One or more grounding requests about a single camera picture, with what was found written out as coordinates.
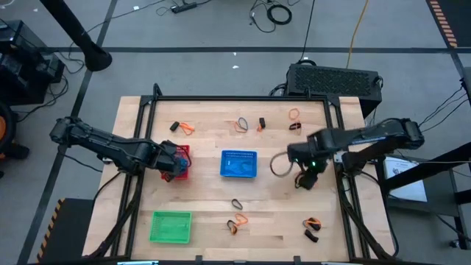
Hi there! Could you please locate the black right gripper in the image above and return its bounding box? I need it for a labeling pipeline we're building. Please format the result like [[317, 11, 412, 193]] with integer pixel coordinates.
[[287, 141, 330, 191]]

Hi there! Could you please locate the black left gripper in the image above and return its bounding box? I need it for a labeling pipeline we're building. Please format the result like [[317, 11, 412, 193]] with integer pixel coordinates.
[[156, 139, 187, 183]]

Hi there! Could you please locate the red plastic basket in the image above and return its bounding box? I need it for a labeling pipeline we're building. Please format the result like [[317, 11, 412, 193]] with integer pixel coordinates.
[[160, 144, 191, 182]]

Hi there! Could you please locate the green plastic basket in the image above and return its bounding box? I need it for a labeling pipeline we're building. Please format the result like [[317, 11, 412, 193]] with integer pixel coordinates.
[[149, 210, 193, 244]]

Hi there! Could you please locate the blue plastic basket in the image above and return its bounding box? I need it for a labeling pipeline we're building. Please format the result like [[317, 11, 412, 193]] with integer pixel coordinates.
[[219, 149, 258, 179]]

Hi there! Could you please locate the black perforated computer case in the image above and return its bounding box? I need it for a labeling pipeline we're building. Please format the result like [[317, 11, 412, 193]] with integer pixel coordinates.
[[286, 63, 383, 119]]

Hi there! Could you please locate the white paper sheet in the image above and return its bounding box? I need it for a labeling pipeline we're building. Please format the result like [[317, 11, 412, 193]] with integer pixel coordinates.
[[382, 156, 428, 203]]

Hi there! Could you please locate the black hazard striped mat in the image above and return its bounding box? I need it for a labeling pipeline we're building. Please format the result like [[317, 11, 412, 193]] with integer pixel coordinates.
[[35, 197, 96, 264], [425, 0, 471, 49]]

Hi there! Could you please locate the black metal beam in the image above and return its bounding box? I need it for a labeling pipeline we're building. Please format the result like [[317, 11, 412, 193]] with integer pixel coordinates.
[[377, 141, 471, 192]]

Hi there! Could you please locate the black stand pole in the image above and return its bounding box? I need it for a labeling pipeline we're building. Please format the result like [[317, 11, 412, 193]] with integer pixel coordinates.
[[38, 0, 113, 73]]

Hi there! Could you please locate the black power strip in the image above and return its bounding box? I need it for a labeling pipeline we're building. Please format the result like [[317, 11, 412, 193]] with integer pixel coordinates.
[[171, 1, 198, 15]]

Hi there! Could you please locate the black orange wheeled machine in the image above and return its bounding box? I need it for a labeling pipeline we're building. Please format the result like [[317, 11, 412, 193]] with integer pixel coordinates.
[[0, 99, 31, 163]]

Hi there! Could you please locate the black equipment cart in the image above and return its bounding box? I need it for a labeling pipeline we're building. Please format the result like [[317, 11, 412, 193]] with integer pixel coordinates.
[[0, 20, 66, 107]]

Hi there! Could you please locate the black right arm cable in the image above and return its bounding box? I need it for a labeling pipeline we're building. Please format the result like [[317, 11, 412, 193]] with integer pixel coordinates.
[[269, 150, 295, 179]]

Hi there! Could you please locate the long black cable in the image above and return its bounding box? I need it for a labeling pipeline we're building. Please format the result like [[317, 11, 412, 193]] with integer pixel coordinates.
[[298, 0, 316, 63]]

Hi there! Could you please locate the yellow cable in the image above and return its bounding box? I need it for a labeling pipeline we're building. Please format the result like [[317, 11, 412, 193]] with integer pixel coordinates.
[[345, 0, 370, 69]]

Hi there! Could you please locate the coiled black cable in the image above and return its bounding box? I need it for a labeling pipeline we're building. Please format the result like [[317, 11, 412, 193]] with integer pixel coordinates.
[[266, 3, 293, 26]]

